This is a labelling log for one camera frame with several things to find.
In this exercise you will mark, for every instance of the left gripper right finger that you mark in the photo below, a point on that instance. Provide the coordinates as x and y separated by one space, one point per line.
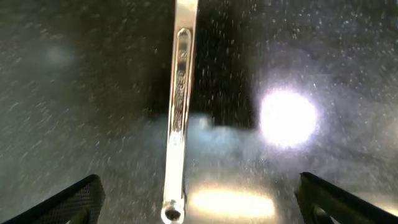
335 205

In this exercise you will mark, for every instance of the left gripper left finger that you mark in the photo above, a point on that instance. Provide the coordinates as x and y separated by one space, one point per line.
74 202

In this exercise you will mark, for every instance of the wrench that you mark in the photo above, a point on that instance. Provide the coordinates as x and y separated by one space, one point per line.
178 109

